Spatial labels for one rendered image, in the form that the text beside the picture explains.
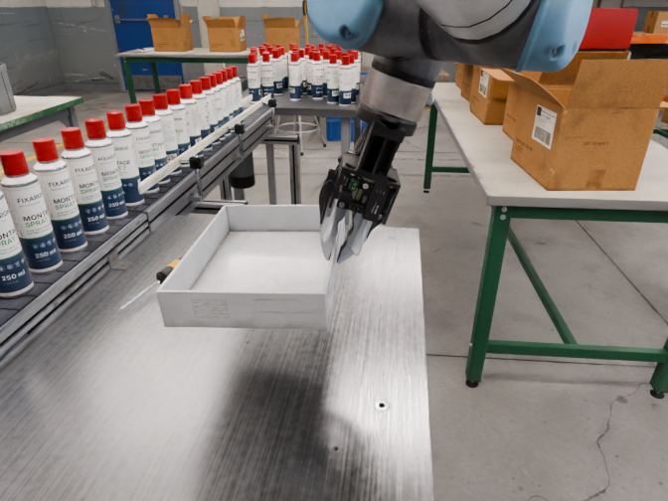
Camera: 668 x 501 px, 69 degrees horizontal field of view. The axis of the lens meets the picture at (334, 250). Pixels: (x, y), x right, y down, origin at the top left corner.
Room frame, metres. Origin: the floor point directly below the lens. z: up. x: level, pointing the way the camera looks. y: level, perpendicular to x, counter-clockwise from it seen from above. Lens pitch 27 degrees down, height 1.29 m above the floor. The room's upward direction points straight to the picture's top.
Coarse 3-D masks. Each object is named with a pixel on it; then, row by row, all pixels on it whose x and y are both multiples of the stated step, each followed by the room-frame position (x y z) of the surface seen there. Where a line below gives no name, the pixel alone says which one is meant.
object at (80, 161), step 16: (64, 128) 0.88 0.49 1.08; (80, 128) 0.89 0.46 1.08; (64, 144) 0.87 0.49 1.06; (80, 144) 0.87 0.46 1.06; (64, 160) 0.86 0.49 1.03; (80, 160) 0.86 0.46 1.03; (80, 176) 0.86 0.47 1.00; (96, 176) 0.89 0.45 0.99; (80, 192) 0.86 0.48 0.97; (96, 192) 0.87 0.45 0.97; (80, 208) 0.86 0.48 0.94; (96, 208) 0.87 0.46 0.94; (96, 224) 0.86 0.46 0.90
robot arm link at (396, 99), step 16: (368, 80) 0.56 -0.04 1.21; (384, 80) 0.54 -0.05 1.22; (400, 80) 0.54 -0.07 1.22; (368, 96) 0.55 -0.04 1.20; (384, 96) 0.54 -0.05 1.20; (400, 96) 0.54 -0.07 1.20; (416, 96) 0.54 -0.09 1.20; (384, 112) 0.54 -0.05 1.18; (400, 112) 0.54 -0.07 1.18; (416, 112) 0.54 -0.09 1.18
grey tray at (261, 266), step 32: (224, 224) 0.72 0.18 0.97; (256, 224) 0.74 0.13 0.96; (288, 224) 0.73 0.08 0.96; (192, 256) 0.58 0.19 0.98; (224, 256) 0.65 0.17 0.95; (256, 256) 0.65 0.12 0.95; (288, 256) 0.64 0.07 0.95; (320, 256) 0.64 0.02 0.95; (160, 288) 0.49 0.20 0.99; (192, 288) 0.56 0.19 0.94; (224, 288) 0.56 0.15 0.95; (256, 288) 0.55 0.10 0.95; (288, 288) 0.55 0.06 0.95; (320, 288) 0.55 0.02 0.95; (192, 320) 0.48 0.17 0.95; (224, 320) 0.47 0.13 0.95; (256, 320) 0.47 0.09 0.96; (288, 320) 0.47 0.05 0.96; (320, 320) 0.46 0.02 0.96
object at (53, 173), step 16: (48, 144) 0.80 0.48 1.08; (48, 160) 0.79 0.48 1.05; (48, 176) 0.78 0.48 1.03; (64, 176) 0.80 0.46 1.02; (48, 192) 0.78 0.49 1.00; (64, 192) 0.79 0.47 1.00; (48, 208) 0.78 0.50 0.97; (64, 208) 0.79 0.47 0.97; (64, 224) 0.78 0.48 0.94; (80, 224) 0.81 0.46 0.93; (64, 240) 0.78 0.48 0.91; (80, 240) 0.80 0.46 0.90
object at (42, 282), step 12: (132, 216) 0.96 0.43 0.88; (120, 228) 0.90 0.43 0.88; (96, 240) 0.84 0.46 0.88; (84, 252) 0.79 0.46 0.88; (72, 264) 0.74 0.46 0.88; (36, 276) 0.70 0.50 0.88; (48, 276) 0.70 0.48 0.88; (60, 276) 0.70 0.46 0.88; (36, 288) 0.66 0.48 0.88; (0, 300) 0.63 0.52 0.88; (12, 300) 0.63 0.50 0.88; (24, 300) 0.63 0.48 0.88; (0, 312) 0.60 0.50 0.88; (12, 312) 0.60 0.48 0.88; (0, 324) 0.57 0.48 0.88
